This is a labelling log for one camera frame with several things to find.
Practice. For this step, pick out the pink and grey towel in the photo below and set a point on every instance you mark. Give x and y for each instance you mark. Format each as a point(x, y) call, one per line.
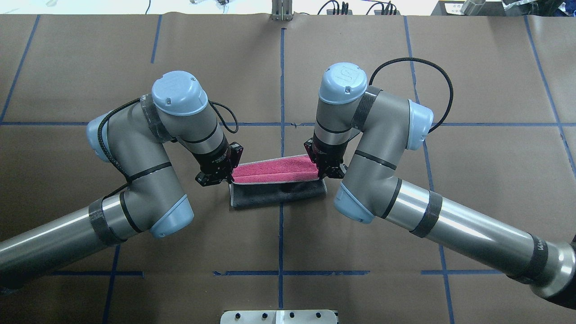
point(275, 181)

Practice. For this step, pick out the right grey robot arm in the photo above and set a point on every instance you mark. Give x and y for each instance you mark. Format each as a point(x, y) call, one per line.
point(360, 134)

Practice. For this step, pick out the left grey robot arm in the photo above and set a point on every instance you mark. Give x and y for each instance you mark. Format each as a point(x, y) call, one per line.
point(132, 139)

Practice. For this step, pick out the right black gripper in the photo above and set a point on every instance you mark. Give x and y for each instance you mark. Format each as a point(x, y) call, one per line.
point(325, 153)

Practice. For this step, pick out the brown paper table cover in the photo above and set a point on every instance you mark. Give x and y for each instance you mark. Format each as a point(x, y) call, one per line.
point(506, 150)

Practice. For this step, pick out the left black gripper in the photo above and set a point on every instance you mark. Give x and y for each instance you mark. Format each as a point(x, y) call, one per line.
point(213, 163)

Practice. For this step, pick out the metal mounting plate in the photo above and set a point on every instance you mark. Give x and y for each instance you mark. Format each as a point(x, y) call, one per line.
point(322, 316)

